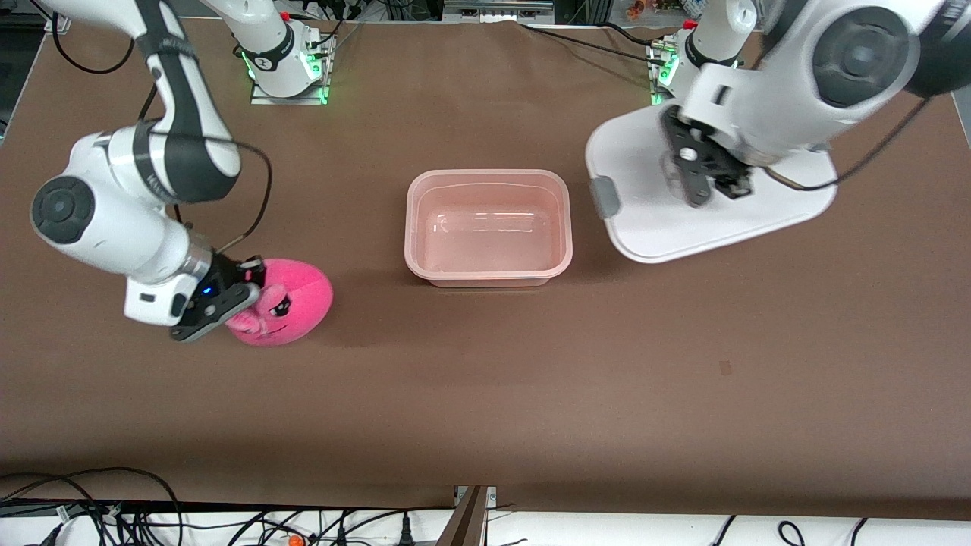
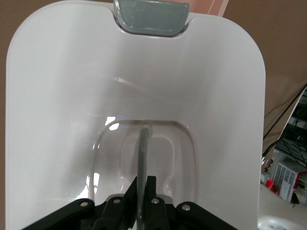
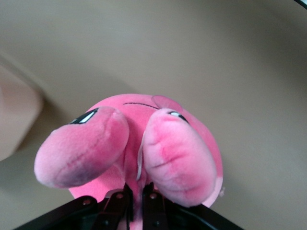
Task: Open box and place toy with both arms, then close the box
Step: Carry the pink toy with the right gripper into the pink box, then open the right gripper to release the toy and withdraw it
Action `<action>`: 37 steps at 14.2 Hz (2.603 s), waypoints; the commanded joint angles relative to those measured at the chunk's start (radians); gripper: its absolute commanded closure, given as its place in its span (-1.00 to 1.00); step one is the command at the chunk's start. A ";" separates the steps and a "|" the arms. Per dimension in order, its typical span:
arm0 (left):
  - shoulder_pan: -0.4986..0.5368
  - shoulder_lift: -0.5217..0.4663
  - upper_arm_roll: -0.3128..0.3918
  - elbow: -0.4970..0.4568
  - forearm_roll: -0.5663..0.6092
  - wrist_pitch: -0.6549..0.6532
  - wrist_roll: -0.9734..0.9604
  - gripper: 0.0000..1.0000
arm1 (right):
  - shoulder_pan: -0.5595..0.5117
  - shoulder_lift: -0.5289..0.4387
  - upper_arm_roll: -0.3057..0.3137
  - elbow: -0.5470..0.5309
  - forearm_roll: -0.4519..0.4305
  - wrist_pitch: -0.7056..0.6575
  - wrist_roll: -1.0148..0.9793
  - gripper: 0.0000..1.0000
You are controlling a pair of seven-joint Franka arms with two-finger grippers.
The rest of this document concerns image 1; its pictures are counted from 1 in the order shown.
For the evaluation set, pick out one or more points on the colourful background toy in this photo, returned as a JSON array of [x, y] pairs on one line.
[[645, 7]]

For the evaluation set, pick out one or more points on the white box lid grey clips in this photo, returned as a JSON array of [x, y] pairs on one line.
[[645, 220]]

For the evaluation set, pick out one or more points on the brown table mat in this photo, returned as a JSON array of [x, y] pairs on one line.
[[485, 394]]

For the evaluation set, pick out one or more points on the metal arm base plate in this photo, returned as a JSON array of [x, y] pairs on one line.
[[262, 97], [655, 91]]

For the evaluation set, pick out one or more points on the aluminium frame profile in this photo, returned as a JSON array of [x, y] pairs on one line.
[[497, 9]]

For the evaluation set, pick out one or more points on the black power plug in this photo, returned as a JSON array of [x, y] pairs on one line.
[[406, 531]]

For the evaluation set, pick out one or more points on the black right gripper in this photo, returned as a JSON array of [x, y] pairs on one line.
[[226, 271]]

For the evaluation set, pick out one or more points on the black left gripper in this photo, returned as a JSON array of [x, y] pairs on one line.
[[734, 171]]

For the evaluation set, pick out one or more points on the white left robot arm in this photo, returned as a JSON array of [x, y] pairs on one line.
[[834, 68]]

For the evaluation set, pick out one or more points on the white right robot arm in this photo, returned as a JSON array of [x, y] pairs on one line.
[[136, 212]]

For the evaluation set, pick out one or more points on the pink plush toy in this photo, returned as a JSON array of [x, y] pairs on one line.
[[300, 303]]

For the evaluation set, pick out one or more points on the translucent plastic storage box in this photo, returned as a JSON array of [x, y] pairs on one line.
[[489, 227]]

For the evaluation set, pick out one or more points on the metal table frame bracket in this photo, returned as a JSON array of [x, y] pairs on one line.
[[470, 519]]

